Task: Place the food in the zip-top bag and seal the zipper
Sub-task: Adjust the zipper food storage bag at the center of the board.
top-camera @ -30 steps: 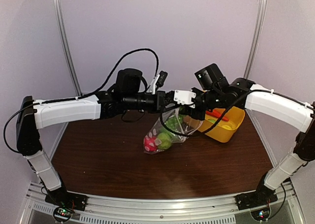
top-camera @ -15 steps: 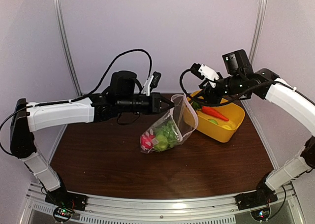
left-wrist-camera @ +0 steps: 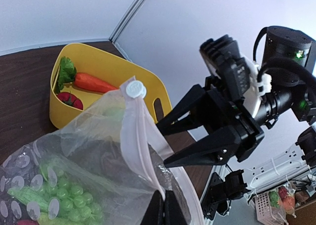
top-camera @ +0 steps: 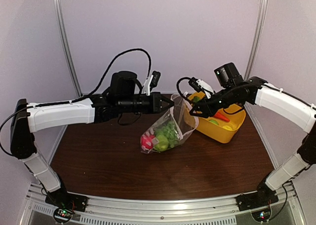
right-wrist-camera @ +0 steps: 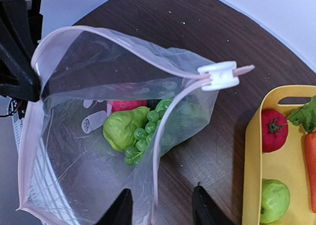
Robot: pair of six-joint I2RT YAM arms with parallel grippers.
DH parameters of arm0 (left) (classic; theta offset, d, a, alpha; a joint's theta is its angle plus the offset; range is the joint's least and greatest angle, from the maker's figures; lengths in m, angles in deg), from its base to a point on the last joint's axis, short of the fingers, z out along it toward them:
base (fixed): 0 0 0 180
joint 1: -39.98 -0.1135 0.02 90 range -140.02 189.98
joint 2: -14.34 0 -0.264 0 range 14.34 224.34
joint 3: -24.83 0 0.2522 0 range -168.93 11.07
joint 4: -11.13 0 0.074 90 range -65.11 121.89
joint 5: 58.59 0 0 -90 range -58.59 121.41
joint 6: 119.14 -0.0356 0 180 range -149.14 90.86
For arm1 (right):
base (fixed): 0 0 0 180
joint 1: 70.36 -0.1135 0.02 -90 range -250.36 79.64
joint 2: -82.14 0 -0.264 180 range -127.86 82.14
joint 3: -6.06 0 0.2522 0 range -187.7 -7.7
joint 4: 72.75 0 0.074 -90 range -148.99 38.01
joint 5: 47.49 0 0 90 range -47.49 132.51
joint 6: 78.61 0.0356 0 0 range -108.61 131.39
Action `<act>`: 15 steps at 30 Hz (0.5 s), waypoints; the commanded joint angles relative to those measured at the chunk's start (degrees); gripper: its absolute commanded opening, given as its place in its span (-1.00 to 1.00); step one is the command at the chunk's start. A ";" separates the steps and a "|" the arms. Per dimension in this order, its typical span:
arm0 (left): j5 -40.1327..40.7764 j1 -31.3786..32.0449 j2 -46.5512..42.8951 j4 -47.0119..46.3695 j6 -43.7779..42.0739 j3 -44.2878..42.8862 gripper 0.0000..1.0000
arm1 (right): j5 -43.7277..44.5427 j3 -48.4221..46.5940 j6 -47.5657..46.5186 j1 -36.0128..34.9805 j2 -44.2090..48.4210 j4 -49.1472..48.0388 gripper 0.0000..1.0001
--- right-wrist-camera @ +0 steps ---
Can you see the green toy cucumber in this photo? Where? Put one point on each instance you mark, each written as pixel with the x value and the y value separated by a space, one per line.
pixel 163 105

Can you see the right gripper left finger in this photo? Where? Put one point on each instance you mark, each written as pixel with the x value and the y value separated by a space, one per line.
pixel 121 210

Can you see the orange toy carrot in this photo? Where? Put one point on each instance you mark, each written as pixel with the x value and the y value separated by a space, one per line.
pixel 306 117

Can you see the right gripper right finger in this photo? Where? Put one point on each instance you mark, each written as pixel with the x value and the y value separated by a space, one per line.
pixel 204 209

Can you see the small red toy tomato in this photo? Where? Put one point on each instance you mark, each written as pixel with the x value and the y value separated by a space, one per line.
pixel 274 130

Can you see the light green toy squash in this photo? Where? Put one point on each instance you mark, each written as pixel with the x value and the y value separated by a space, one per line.
pixel 119 127

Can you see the green toy apple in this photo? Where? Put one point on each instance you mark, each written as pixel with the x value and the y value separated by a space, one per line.
pixel 275 200

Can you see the green toy grapes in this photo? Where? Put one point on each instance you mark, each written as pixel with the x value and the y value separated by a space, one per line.
pixel 143 136

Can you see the front aluminium rail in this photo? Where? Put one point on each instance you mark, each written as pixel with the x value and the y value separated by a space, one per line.
pixel 18 107

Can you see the clear zip top bag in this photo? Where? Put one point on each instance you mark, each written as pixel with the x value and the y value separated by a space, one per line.
pixel 68 174

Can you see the yellow plastic basket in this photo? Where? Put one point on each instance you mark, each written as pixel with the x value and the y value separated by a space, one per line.
pixel 287 164

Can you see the red toy pepper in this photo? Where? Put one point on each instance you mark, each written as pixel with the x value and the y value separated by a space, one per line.
pixel 123 105

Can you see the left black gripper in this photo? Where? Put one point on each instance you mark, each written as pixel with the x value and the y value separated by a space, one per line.
pixel 20 31

